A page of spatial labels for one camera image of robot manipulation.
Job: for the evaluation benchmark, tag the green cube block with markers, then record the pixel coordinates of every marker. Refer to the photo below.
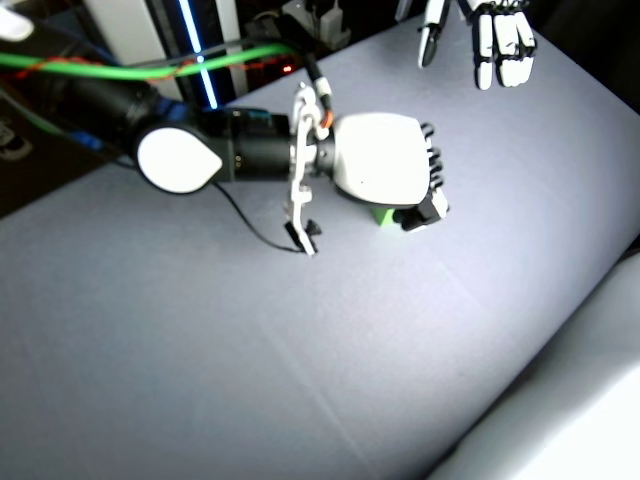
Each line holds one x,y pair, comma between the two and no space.
382,218

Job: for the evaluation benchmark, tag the narrow white tower panel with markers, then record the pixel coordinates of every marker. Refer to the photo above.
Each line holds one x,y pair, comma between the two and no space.
231,22

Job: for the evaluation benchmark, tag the wide white tower panel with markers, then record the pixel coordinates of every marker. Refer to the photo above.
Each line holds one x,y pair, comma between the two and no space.
130,25

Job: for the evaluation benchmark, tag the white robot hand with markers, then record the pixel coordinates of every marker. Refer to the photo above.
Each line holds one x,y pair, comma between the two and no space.
505,40
380,157

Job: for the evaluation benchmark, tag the white power adapter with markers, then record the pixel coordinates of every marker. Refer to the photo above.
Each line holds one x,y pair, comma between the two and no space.
332,27

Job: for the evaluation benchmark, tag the blue light strip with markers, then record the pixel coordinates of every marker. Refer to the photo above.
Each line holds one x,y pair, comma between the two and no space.
192,25

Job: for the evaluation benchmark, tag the black device with red light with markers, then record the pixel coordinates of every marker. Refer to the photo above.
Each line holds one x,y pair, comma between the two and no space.
287,69

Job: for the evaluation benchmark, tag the large white blurred surface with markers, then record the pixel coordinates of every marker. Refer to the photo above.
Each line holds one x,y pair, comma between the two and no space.
575,410

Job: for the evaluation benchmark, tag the grey table cloth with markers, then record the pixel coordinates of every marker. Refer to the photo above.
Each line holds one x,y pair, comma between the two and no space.
320,325

